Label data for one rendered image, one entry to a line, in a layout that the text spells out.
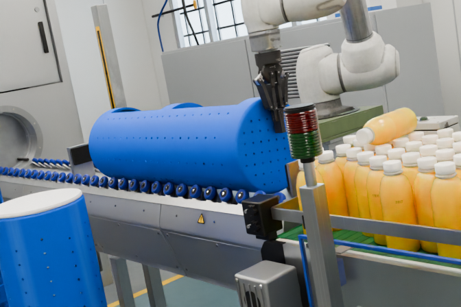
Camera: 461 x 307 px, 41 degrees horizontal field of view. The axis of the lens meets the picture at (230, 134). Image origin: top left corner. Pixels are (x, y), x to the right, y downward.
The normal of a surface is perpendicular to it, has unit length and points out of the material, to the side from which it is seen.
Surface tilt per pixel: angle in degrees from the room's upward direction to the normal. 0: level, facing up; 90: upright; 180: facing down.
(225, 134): 63
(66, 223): 90
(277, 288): 90
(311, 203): 90
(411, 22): 90
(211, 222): 70
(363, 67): 109
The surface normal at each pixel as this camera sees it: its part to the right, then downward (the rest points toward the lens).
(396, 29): 0.61, 0.00
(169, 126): -0.70, -0.40
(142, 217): -0.76, -0.12
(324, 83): -0.24, 0.23
